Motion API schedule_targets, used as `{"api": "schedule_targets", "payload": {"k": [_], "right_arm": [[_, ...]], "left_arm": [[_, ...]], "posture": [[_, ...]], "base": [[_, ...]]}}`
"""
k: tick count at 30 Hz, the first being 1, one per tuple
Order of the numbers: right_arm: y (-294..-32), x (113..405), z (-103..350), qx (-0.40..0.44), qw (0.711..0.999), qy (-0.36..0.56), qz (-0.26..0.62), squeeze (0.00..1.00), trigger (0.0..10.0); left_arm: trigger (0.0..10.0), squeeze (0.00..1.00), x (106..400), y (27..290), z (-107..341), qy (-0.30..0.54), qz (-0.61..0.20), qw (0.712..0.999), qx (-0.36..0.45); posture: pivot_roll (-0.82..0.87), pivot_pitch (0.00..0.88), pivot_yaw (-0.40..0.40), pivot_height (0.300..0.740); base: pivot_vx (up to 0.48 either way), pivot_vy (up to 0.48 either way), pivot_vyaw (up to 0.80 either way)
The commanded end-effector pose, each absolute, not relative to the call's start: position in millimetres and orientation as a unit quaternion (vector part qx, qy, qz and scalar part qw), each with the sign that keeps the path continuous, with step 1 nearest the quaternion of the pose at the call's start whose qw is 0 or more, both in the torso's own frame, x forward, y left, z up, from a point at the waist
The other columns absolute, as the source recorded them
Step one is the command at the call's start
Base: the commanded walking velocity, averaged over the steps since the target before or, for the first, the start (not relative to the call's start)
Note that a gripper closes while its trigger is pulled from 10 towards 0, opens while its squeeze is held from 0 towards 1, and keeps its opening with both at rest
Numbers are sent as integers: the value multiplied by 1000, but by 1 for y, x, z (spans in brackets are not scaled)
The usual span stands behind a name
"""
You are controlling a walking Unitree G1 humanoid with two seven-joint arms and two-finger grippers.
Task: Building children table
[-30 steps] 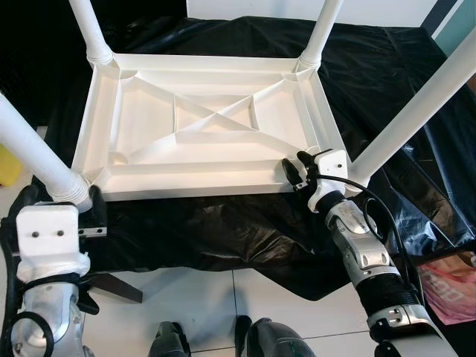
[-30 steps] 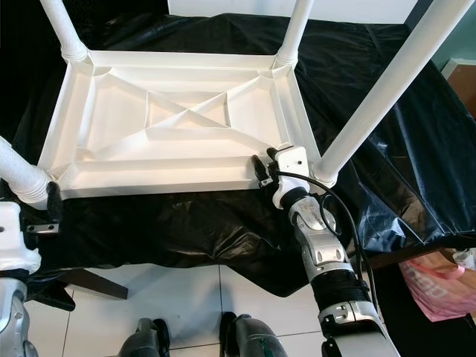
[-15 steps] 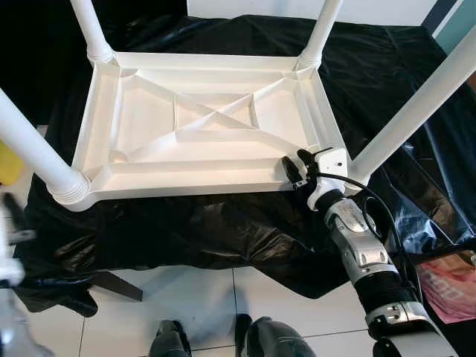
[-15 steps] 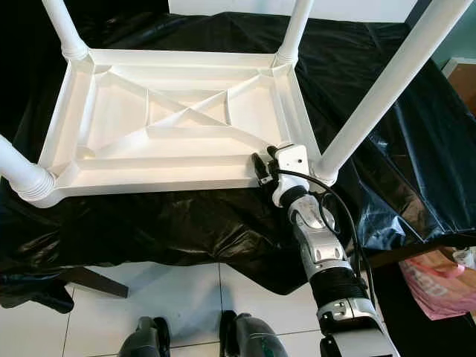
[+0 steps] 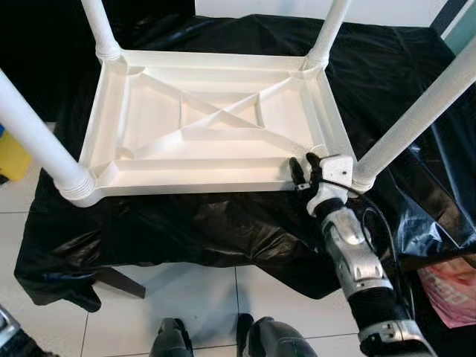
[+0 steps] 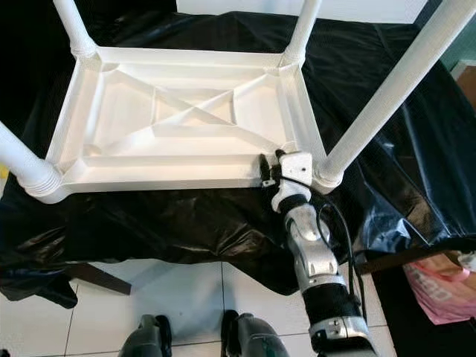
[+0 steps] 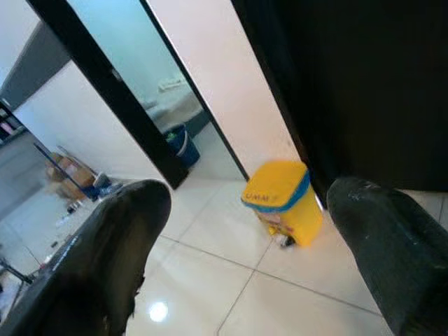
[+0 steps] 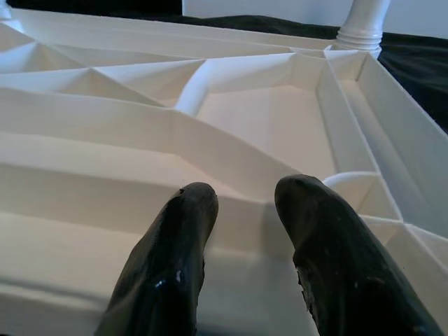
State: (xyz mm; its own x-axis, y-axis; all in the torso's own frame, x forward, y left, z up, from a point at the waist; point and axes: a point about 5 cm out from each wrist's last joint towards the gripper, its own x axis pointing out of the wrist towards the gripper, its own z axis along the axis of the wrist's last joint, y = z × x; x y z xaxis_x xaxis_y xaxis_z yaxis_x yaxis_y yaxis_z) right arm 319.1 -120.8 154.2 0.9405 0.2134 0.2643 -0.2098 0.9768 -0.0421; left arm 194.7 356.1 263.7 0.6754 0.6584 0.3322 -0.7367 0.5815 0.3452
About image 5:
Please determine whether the white plastic table top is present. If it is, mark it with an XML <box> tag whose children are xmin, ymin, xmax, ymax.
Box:
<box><xmin>74</xmin><ymin>50</ymin><xmax>358</xmax><ymax>208</ymax></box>

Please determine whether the black plastic sheet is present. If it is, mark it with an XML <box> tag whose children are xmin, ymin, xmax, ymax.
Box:
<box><xmin>15</xmin><ymin>11</ymin><xmax>476</xmax><ymax>313</ymax></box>

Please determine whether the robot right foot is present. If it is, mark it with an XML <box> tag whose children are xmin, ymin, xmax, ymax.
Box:
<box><xmin>237</xmin><ymin>314</ymin><xmax>321</xmax><ymax>357</ymax></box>

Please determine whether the black door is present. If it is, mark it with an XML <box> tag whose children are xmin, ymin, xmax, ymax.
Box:
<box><xmin>0</xmin><ymin>0</ymin><xmax>198</xmax><ymax>123</ymax></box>

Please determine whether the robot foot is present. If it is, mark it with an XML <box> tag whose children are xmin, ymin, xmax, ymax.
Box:
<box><xmin>237</xmin><ymin>314</ymin><xmax>321</xmax><ymax>357</ymax></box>
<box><xmin>149</xmin><ymin>318</ymin><xmax>194</xmax><ymax>357</ymax></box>

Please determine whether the white plastic table leg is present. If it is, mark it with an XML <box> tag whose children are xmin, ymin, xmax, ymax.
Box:
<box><xmin>351</xmin><ymin>37</ymin><xmax>476</xmax><ymax>190</ymax></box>
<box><xmin>0</xmin><ymin>68</ymin><xmax>96</xmax><ymax>202</ymax></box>
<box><xmin>80</xmin><ymin>0</ymin><xmax>122</xmax><ymax>62</ymax></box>
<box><xmin>305</xmin><ymin>0</ymin><xmax>353</xmax><ymax>69</ymax></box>

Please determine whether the yellow bag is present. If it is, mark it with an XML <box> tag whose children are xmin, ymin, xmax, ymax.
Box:
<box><xmin>0</xmin><ymin>126</ymin><xmax>32</xmax><ymax>183</ymax></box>

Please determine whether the pink plastic bag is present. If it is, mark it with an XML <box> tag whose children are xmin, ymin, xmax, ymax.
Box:
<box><xmin>416</xmin><ymin>257</ymin><xmax>476</xmax><ymax>328</ymax></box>

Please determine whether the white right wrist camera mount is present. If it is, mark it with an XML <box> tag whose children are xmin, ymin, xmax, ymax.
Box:
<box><xmin>307</xmin><ymin>154</ymin><xmax>356</xmax><ymax>216</ymax></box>

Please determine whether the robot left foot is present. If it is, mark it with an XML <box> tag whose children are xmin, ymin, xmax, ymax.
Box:
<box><xmin>149</xmin><ymin>318</ymin><xmax>194</xmax><ymax>357</ymax></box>

